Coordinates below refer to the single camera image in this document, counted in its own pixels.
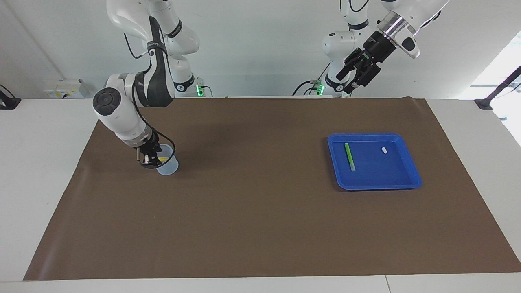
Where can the white wall socket box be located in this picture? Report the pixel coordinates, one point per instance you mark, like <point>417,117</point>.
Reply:
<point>65,88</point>

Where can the blue plastic tray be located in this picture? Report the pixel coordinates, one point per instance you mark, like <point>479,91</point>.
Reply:
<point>378,171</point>

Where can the brown table mat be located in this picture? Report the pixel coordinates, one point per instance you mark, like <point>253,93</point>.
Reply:
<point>260,203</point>

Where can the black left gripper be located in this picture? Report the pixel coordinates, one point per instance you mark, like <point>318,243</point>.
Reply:
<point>378,47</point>

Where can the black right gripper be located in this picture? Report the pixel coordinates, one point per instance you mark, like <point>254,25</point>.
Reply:
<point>147,144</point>

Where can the black angled bracket post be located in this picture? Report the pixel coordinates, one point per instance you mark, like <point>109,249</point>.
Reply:
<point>494,95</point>

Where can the translucent plastic cup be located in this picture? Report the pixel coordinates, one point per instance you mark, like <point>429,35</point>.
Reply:
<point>169,169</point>

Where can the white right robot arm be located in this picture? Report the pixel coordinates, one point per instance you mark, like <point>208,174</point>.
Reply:
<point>118,114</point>

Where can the green marker pen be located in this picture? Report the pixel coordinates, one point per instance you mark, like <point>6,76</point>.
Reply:
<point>350,158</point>

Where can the black table clamp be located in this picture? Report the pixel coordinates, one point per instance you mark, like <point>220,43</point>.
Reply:
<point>10,101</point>

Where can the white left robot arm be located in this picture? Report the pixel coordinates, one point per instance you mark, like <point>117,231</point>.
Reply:
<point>346,44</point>

